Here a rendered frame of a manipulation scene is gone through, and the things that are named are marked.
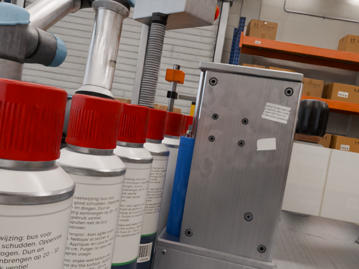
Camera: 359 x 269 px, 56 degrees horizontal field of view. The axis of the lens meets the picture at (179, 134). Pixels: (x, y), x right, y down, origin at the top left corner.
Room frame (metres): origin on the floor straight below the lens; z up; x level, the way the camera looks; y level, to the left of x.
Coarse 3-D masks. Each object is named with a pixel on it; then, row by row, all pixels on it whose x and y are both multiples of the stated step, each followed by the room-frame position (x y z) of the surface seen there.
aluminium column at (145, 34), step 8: (144, 24) 0.82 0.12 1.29; (144, 32) 0.82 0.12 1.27; (144, 40) 0.82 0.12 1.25; (144, 48) 0.82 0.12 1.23; (144, 56) 0.82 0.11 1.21; (144, 64) 0.83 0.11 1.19; (136, 72) 0.82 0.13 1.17; (136, 80) 0.82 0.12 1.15; (136, 88) 0.82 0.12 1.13; (136, 96) 0.82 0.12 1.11; (136, 104) 0.82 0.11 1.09
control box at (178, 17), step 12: (144, 0) 0.76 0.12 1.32; (156, 0) 0.73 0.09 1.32; (168, 0) 0.70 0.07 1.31; (180, 0) 0.68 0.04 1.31; (192, 0) 0.68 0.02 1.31; (204, 0) 0.71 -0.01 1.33; (216, 0) 0.73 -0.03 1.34; (144, 12) 0.76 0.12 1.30; (168, 12) 0.70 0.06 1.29; (180, 12) 0.68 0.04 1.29; (192, 12) 0.69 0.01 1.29; (204, 12) 0.71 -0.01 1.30; (168, 24) 0.78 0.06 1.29; (180, 24) 0.76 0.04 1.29; (192, 24) 0.75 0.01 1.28; (204, 24) 0.73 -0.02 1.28
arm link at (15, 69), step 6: (0, 60) 0.65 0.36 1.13; (6, 60) 0.66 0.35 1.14; (0, 66) 0.65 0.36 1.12; (6, 66) 0.66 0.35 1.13; (12, 66) 0.66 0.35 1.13; (18, 66) 0.68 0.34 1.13; (0, 72) 0.65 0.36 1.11; (6, 72) 0.66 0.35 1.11; (12, 72) 0.67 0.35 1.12; (18, 72) 0.68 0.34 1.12; (12, 78) 0.67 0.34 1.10; (18, 78) 0.68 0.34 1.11
